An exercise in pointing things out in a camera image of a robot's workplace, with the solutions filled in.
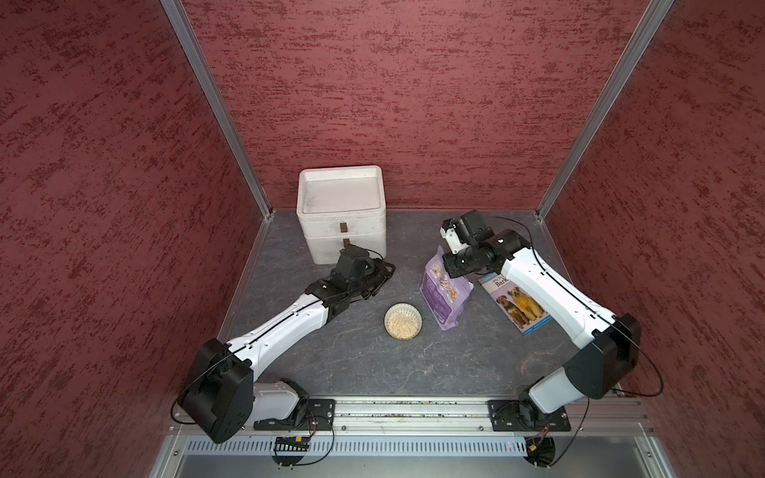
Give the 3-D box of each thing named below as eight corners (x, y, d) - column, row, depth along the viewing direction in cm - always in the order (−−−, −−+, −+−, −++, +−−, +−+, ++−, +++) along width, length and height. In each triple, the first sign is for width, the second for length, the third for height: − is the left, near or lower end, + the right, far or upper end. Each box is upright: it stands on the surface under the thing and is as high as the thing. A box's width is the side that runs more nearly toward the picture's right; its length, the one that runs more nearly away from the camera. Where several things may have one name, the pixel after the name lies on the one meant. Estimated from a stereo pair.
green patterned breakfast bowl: (383, 342, 88) (383, 336, 83) (384, 309, 94) (384, 302, 90) (422, 343, 88) (423, 336, 84) (420, 309, 95) (421, 302, 90)
